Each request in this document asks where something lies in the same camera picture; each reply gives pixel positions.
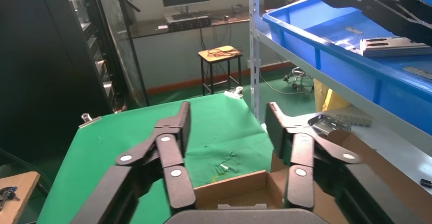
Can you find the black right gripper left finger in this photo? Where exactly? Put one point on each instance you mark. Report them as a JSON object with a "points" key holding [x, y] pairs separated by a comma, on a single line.
{"points": [[177, 182]]}

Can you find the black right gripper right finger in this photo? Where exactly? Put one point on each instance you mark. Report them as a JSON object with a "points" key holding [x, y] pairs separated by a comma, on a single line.
{"points": [[300, 182]]}

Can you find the silver metal I/O shield plate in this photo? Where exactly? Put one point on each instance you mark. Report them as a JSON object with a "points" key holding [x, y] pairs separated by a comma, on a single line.
{"points": [[395, 41], [395, 52]]}

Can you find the brown cardboard box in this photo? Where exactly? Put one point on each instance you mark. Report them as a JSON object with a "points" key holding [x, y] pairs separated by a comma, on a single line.
{"points": [[236, 185]]}

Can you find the blue plastic tray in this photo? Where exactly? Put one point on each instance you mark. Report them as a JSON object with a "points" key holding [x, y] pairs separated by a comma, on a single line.
{"points": [[337, 57]]}

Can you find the brown tape strip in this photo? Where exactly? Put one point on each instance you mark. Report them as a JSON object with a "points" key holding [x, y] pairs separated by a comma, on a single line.
{"points": [[353, 30], [418, 72]]}

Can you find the perforated grey metal strip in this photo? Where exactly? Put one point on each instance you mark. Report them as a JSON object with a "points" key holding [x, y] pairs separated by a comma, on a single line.
{"points": [[356, 120], [329, 124]]}

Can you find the yellow plastic bag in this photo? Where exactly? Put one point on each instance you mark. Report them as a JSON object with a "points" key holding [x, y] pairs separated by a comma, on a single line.
{"points": [[329, 99]]}

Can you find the black swivel chair base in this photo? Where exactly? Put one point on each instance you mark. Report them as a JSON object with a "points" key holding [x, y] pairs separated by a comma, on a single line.
{"points": [[297, 77]]}

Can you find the silver binder clip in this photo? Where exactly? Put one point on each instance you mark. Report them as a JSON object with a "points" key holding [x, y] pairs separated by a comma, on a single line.
{"points": [[88, 119], [234, 92]]}

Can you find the small black plastic piece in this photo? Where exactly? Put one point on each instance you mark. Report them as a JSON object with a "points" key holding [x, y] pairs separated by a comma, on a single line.
{"points": [[426, 183]]}

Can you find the black stool with wooden seat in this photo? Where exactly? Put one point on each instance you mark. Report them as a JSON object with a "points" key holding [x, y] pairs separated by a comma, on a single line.
{"points": [[211, 58]]}

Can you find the black case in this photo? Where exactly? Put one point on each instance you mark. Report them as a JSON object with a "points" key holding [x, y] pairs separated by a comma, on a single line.
{"points": [[274, 0]]}

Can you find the black metal pole stand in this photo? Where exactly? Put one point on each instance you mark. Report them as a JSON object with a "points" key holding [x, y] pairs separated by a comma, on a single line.
{"points": [[130, 43]]}

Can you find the dark brown desk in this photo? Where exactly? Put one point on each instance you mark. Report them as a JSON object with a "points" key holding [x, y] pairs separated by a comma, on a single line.
{"points": [[148, 30]]}

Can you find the light wooden board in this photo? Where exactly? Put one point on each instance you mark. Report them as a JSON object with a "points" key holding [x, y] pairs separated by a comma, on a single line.
{"points": [[20, 202]]}

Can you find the bunch of keys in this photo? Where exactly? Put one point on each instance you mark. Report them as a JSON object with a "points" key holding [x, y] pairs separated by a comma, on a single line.
{"points": [[6, 193]]}

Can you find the black server rack cabinet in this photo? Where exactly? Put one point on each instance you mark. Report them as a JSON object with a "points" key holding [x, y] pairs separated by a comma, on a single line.
{"points": [[50, 64]]}

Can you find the grey slotted angle shelf post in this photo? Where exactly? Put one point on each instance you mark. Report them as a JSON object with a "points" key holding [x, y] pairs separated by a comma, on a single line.
{"points": [[255, 47]]}

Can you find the black rack switch device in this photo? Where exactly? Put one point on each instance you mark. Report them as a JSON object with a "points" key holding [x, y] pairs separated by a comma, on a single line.
{"points": [[189, 22]]}

